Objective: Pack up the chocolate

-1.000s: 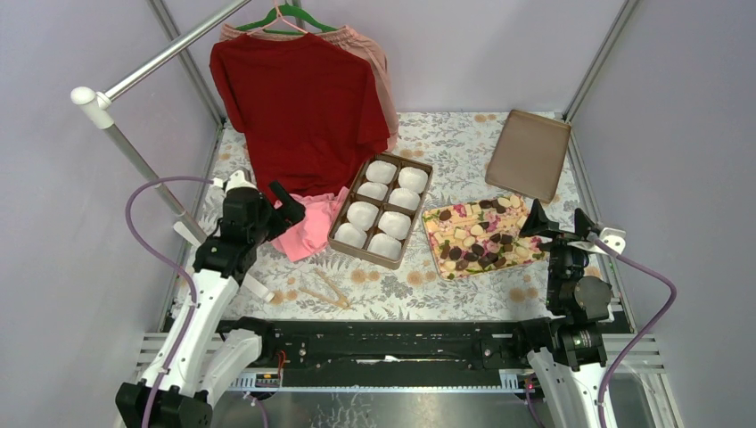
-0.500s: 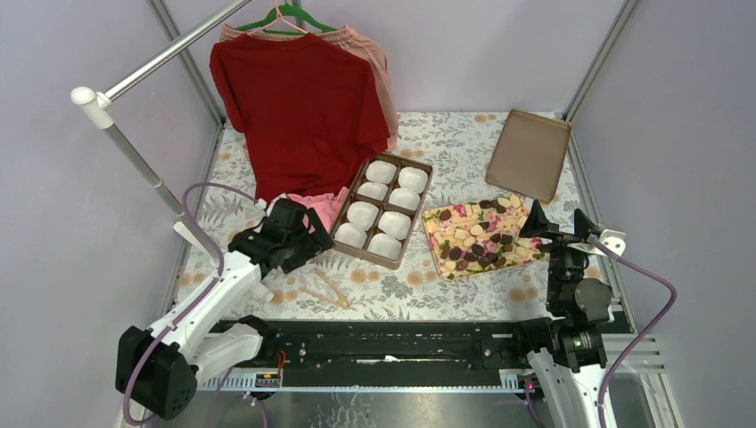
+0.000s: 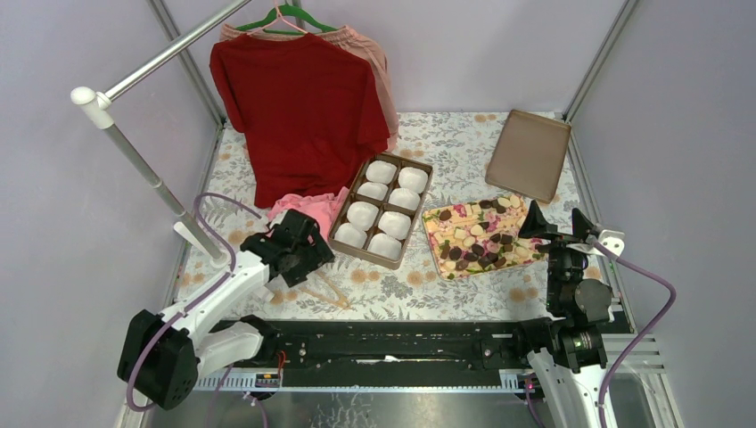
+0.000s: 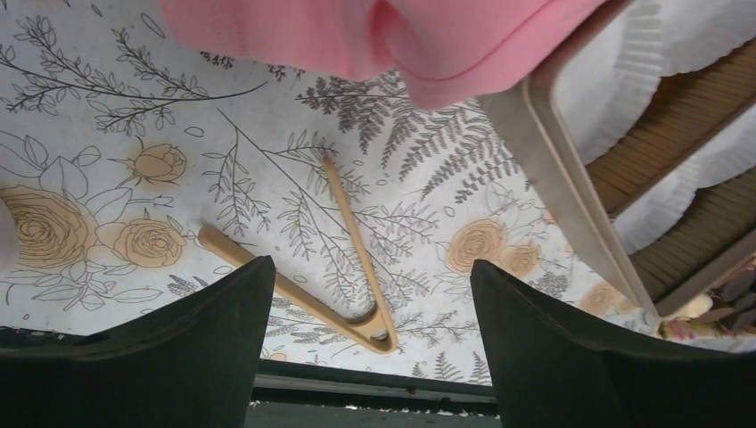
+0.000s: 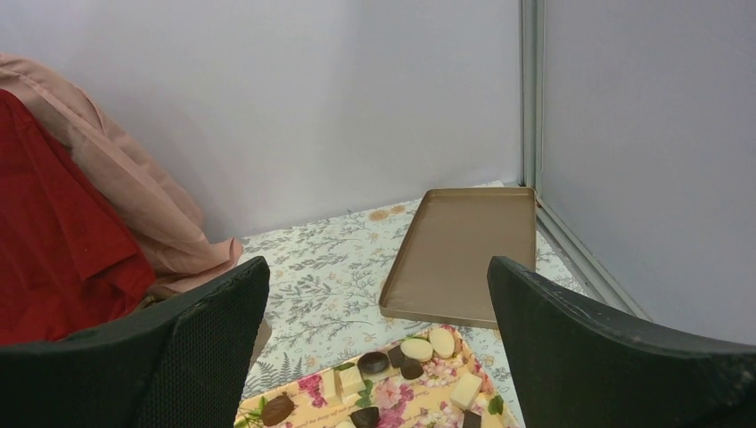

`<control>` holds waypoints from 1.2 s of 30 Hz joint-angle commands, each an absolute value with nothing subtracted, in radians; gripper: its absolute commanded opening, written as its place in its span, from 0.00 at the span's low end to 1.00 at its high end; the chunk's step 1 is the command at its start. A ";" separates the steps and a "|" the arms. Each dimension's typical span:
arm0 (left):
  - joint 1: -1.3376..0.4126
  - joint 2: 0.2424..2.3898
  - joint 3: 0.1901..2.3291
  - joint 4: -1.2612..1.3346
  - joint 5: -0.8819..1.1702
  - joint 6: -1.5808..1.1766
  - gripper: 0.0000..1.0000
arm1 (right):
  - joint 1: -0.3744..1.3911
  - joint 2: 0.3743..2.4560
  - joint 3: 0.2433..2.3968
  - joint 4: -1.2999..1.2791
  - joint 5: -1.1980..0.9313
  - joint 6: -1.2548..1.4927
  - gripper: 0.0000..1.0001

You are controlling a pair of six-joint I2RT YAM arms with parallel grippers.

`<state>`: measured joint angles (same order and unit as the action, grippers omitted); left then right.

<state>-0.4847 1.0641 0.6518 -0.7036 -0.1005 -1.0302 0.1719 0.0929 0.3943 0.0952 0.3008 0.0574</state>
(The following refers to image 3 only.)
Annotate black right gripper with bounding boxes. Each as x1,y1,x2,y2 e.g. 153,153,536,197
516,199,593,311

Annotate wooden tongs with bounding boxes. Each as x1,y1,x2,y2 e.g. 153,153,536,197
299,271,351,309

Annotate floral chocolate tray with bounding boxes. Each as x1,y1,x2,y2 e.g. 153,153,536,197
422,194,546,280

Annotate gold chocolate box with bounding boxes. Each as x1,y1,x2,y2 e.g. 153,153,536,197
328,152,433,270

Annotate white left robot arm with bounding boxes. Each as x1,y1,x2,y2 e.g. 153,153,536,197
117,210,334,412

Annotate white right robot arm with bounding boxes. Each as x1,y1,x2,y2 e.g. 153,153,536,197
511,202,617,427

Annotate pink cloth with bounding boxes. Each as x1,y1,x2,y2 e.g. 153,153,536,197
267,187,349,241

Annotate gold box lid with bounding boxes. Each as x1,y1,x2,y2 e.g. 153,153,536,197
484,110,571,203

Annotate red t-shirt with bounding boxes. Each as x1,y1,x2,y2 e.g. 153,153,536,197
210,34,390,208

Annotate beige pink garment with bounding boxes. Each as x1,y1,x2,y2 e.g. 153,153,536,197
219,23,399,151

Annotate green hanger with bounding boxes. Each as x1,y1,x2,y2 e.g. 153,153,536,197
236,3,337,34

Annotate silver clothes rack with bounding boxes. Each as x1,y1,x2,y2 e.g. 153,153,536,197
70,0,255,270

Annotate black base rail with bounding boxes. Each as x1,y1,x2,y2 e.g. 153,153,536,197
234,316,527,389

